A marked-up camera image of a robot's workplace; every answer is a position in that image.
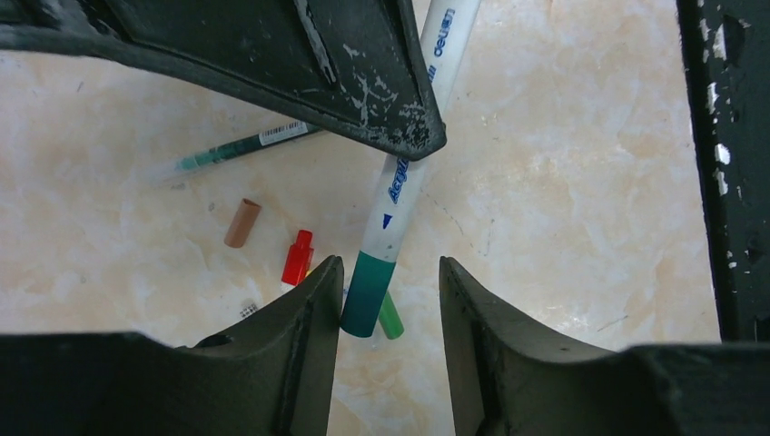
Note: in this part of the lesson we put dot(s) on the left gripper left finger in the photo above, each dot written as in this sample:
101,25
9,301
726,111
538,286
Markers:
268,374

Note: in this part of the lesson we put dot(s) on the green pen cap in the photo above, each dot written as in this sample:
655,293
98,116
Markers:
389,319

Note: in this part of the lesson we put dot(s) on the dark green ink pen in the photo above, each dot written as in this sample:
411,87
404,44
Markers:
172,171

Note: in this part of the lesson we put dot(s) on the red stepped pen cap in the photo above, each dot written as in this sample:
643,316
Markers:
298,261

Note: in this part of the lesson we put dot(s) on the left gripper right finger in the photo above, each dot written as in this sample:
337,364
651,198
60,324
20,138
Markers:
510,374

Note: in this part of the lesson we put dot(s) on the brown pen cap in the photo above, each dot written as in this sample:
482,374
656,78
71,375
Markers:
242,223

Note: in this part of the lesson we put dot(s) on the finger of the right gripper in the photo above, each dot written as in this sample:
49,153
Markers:
725,50
353,68

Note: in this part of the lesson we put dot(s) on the houndstooth pen cap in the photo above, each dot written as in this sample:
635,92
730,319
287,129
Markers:
248,309

